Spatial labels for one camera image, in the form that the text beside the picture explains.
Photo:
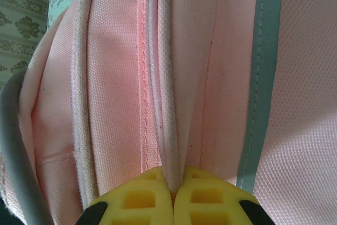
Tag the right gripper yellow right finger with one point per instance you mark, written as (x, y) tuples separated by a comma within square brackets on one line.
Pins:
[(210, 204)]

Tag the pink backpack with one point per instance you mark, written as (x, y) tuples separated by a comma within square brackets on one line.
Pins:
[(118, 77)]

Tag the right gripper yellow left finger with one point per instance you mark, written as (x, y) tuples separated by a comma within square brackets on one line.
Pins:
[(137, 204)]

